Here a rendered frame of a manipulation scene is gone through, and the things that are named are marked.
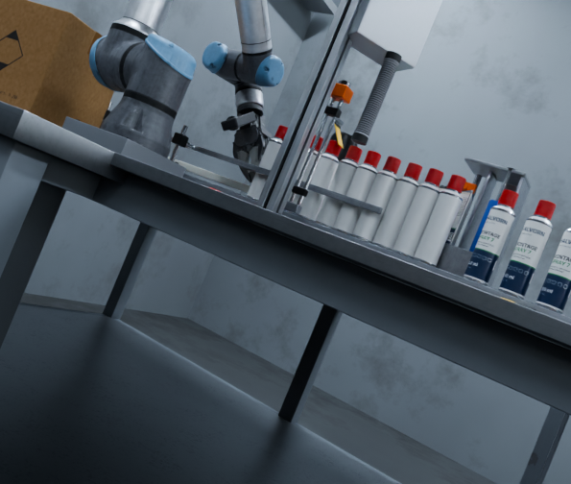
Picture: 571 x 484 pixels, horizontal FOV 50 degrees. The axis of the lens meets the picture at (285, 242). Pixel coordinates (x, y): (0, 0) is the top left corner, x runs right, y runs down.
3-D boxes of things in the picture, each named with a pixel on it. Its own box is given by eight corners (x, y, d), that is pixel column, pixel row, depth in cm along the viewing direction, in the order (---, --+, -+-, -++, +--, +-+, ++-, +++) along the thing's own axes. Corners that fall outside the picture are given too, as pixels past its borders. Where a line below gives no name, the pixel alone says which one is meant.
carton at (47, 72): (91, 147, 165) (130, 56, 166) (27, 117, 143) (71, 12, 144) (14, 117, 177) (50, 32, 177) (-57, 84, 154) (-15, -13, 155)
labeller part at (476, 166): (530, 189, 140) (531, 185, 140) (524, 176, 130) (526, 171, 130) (473, 174, 147) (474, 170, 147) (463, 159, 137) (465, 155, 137)
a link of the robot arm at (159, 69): (148, 95, 121) (174, 32, 121) (108, 84, 129) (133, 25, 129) (188, 118, 130) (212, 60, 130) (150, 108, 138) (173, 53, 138)
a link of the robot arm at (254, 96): (253, 85, 161) (227, 94, 164) (254, 101, 159) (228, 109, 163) (268, 97, 167) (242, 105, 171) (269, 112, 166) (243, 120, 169)
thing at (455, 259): (489, 292, 140) (531, 189, 140) (479, 283, 128) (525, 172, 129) (433, 271, 147) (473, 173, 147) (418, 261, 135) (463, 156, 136)
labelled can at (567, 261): (561, 316, 120) (601, 220, 120) (560, 313, 115) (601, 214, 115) (535, 306, 122) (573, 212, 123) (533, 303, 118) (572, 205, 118)
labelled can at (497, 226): (488, 289, 127) (525, 199, 127) (484, 285, 123) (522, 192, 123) (464, 279, 130) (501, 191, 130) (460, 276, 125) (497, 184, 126)
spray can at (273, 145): (267, 206, 157) (297, 133, 157) (258, 202, 152) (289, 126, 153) (251, 200, 159) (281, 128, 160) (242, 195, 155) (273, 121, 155)
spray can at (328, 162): (318, 225, 148) (350, 148, 148) (305, 218, 145) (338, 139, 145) (303, 220, 152) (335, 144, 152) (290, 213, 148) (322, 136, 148)
